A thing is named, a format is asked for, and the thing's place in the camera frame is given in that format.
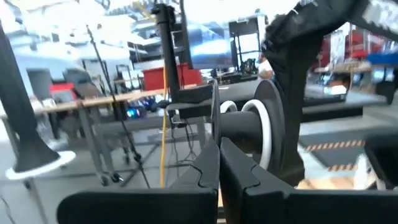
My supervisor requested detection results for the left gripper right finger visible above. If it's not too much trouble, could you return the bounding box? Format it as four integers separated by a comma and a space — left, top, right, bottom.
220, 136, 398, 224

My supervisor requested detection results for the wooden table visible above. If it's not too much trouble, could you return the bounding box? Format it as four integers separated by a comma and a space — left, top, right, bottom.
0, 83, 200, 187

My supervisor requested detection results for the yellow cable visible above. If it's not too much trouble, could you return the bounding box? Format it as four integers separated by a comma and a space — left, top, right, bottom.
159, 60, 169, 189

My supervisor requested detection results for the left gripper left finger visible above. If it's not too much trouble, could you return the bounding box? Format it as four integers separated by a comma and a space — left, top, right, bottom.
57, 139, 221, 224

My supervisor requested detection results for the small red bin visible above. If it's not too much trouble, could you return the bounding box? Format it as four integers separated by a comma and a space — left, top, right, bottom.
49, 82, 75, 103

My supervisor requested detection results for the floor stand with round base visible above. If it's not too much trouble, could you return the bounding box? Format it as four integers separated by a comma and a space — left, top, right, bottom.
0, 18, 77, 181

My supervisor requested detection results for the white cable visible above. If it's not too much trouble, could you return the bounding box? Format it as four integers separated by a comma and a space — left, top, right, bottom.
220, 99, 272, 170

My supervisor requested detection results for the thin black slanted pole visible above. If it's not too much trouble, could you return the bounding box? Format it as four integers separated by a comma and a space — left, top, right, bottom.
85, 23, 152, 189

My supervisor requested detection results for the black cable spool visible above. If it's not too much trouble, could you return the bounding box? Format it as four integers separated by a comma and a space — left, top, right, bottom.
211, 79, 285, 175

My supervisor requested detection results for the computer with blue lights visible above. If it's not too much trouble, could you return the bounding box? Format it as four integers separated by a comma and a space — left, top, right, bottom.
124, 98, 170, 121

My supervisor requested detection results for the metal rack with red bins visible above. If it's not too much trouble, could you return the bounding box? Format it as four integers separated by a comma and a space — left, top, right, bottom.
318, 27, 385, 62

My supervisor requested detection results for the red storage crate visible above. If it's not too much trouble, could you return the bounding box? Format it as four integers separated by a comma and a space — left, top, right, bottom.
142, 63, 203, 91

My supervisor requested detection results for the person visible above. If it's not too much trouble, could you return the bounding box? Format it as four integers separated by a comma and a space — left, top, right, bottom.
257, 52, 274, 80

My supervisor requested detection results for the blue plastic bin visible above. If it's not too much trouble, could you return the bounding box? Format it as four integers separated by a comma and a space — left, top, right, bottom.
366, 52, 398, 67

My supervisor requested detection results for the black frame station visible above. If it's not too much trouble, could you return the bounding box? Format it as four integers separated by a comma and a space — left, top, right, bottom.
228, 15, 268, 74

